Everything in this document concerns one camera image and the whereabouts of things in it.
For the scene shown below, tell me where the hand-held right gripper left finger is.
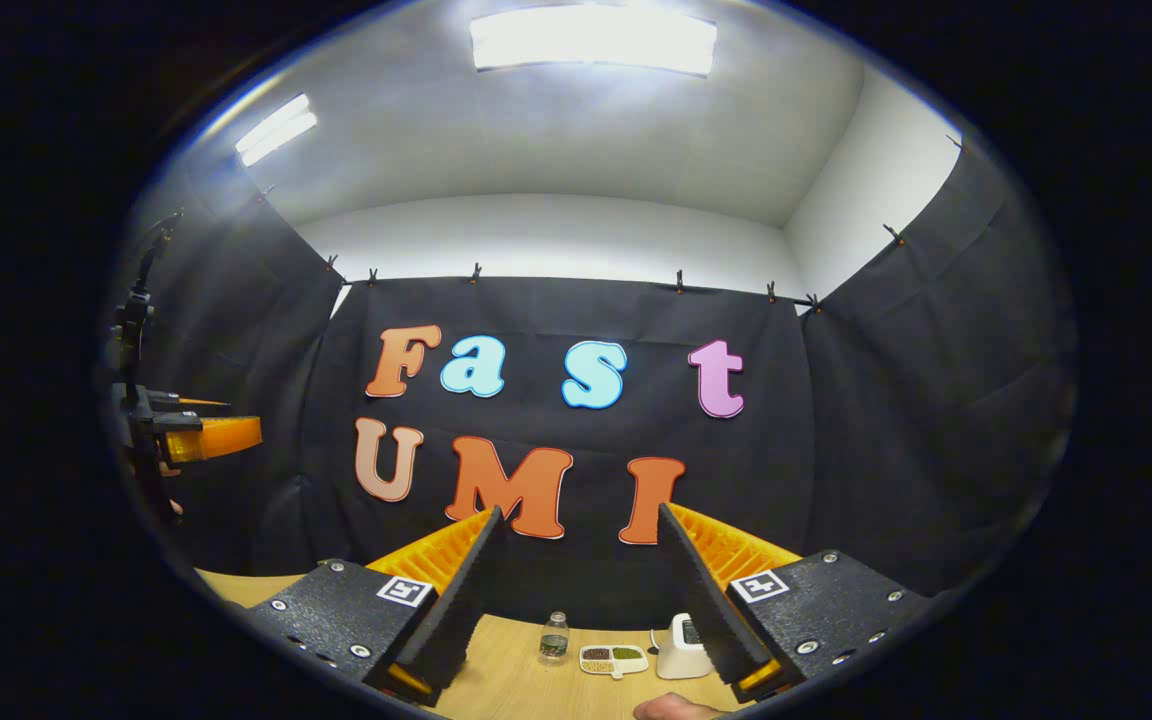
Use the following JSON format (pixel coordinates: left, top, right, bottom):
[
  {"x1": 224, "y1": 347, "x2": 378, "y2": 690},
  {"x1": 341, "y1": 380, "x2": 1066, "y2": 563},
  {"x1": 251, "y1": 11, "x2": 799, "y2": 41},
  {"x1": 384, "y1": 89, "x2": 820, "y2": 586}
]
[{"x1": 236, "y1": 506, "x2": 509, "y2": 706}]

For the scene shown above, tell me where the white toaster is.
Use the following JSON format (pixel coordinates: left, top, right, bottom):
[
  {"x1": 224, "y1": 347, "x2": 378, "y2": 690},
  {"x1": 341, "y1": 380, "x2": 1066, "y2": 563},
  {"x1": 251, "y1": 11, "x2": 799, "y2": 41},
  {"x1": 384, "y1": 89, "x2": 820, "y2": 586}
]
[{"x1": 655, "y1": 612, "x2": 717, "y2": 681}]

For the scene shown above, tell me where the white divided dish of beans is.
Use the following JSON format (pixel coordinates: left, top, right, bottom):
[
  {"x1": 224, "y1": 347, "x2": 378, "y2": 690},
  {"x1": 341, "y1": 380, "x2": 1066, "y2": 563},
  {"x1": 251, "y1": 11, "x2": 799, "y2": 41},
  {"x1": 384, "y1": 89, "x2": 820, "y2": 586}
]
[{"x1": 579, "y1": 644, "x2": 650, "y2": 680}]

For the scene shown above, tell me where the large rectangular ceiling light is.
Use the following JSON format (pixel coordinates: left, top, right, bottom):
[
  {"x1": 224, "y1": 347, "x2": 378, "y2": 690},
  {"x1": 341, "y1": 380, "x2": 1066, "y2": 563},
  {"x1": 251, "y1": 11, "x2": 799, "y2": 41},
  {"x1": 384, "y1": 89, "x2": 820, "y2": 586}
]
[{"x1": 469, "y1": 3, "x2": 718, "y2": 78}]

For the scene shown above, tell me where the clear plastic water bottle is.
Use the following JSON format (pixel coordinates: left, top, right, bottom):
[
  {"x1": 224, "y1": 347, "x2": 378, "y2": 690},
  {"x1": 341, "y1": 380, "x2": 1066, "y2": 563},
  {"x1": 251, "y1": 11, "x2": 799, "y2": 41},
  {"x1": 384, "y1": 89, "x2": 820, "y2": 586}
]
[{"x1": 539, "y1": 611, "x2": 571, "y2": 667}]

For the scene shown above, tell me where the small rectangular ceiling light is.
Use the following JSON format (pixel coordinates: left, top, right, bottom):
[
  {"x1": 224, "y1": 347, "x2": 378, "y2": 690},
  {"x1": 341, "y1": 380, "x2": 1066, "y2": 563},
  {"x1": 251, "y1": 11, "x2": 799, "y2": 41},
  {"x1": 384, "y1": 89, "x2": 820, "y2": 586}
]
[{"x1": 234, "y1": 93, "x2": 319, "y2": 168}]

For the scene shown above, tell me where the row of black cloth clips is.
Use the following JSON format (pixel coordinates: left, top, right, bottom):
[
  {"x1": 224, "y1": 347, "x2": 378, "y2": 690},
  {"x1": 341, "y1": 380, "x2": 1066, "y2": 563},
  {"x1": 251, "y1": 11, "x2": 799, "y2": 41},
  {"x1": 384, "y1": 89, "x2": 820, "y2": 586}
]
[{"x1": 256, "y1": 133, "x2": 965, "y2": 313}]

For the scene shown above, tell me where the black backdrop cloth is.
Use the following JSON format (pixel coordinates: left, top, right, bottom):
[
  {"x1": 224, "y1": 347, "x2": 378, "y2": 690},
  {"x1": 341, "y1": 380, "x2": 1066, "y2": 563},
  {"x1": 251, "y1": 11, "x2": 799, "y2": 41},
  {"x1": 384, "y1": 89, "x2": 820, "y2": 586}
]
[{"x1": 111, "y1": 135, "x2": 1077, "y2": 631}]

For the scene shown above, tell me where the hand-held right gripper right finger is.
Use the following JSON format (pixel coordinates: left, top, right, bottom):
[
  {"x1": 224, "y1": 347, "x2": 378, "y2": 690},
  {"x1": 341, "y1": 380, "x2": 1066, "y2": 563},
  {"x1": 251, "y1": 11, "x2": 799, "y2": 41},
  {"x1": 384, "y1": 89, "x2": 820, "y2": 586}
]
[{"x1": 657, "y1": 502, "x2": 937, "y2": 706}]

